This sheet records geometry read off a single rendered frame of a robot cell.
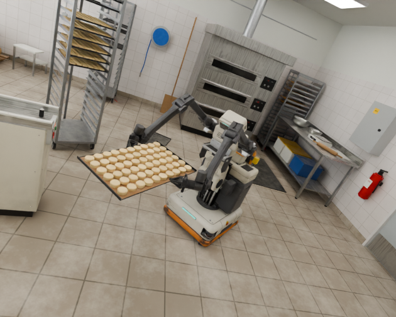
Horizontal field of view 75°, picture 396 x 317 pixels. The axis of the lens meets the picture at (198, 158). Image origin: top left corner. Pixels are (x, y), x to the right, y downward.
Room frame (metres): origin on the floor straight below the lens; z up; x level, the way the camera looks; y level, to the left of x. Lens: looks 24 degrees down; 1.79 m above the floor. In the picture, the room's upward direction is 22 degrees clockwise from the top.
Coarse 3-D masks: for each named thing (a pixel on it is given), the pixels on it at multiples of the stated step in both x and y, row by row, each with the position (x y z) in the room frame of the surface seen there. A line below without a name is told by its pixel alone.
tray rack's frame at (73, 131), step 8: (80, 0) 3.15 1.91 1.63; (104, 0) 3.32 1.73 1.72; (80, 8) 3.16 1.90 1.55; (56, 16) 2.97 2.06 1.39; (56, 24) 2.98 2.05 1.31; (56, 32) 2.98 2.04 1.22; (56, 40) 2.99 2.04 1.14; (48, 80) 2.98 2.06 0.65; (48, 88) 2.98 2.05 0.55; (48, 96) 2.98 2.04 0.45; (64, 112) 3.15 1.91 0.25; (64, 120) 3.11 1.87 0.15; (72, 120) 3.21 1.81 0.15; (80, 120) 3.30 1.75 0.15; (64, 128) 2.91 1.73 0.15; (72, 128) 2.99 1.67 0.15; (80, 128) 3.08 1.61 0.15; (64, 136) 2.72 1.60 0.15; (72, 136) 2.79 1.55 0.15; (80, 136) 2.87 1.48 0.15; (88, 136) 2.95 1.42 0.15; (56, 144) 2.61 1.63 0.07
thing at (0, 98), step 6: (0, 96) 1.67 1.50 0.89; (6, 96) 1.69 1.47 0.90; (12, 96) 1.72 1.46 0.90; (0, 102) 1.67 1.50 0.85; (6, 102) 1.69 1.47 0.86; (12, 102) 1.70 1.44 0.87; (18, 102) 1.72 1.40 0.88; (24, 102) 1.73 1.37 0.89; (30, 102) 1.75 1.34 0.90; (36, 102) 1.79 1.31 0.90; (30, 108) 1.75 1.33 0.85; (36, 108) 1.77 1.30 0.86; (48, 108) 1.81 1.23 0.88; (54, 108) 1.83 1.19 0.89
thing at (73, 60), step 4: (60, 48) 3.01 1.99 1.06; (64, 52) 2.92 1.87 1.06; (64, 56) 2.83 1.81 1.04; (72, 60) 2.72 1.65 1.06; (76, 60) 2.78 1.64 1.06; (80, 60) 2.86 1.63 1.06; (84, 60) 2.93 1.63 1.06; (88, 60) 3.01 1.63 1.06; (76, 64) 2.71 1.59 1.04; (80, 64) 2.71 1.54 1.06; (84, 64) 2.77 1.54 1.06; (88, 64) 2.83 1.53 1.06; (92, 64) 2.90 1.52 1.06; (96, 64) 2.98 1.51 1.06; (92, 68) 2.79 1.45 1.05; (96, 68) 2.82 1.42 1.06; (100, 68) 2.88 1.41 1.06
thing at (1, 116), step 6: (0, 114) 1.45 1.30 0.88; (6, 114) 1.46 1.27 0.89; (12, 114) 1.48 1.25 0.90; (18, 114) 1.51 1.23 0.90; (0, 120) 1.45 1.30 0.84; (6, 120) 1.46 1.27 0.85; (12, 120) 1.48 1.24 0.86; (18, 120) 1.49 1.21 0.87; (24, 120) 1.51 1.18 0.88; (30, 120) 1.52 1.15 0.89; (36, 120) 1.54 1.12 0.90; (42, 120) 1.56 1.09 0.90; (36, 126) 1.54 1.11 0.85; (42, 126) 1.56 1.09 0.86; (48, 126) 1.57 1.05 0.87
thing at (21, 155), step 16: (16, 112) 1.63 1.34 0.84; (32, 112) 1.72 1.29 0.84; (0, 128) 1.44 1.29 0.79; (16, 128) 1.48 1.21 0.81; (32, 128) 1.52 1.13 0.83; (0, 144) 1.44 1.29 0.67; (16, 144) 1.48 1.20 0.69; (32, 144) 1.52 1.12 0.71; (0, 160) 1.44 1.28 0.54; (16, 160) 1.49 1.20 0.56; (32, 160) 1.53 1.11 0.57; (0, 176) 1.44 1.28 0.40; (16, 176) 1.49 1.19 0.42; (32, 176) 1.53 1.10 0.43; (0, 192) 1.45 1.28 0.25; (16, 192) 1.49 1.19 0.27; (32, 192) 1.54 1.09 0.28; (0, 208) 1.45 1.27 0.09; (16, 208) 1.50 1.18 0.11; (32, 208) 1.54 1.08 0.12
